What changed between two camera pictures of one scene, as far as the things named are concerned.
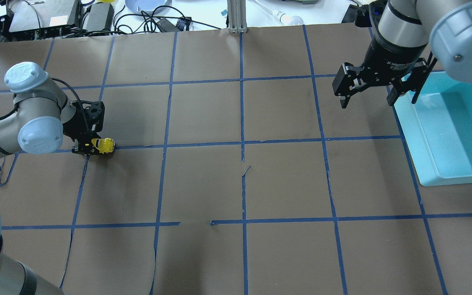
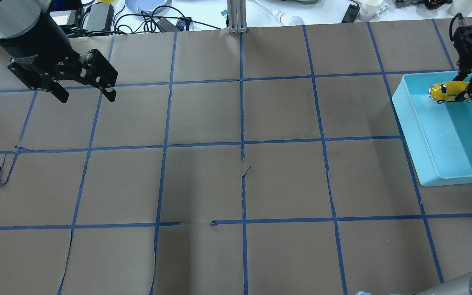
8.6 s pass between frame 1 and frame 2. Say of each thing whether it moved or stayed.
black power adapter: stayed
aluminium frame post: stayed
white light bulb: stayed
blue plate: stayed
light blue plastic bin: stayed
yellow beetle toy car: moved
